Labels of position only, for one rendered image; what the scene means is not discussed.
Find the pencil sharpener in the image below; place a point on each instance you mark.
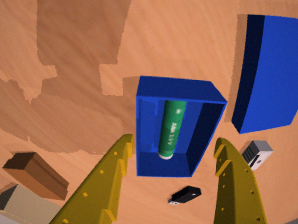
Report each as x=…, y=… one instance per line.
x=256, y=153

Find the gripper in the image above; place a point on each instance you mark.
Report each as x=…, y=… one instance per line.
x=96, y=200

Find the green aaa battery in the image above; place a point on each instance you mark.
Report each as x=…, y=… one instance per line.
x=171, y=124

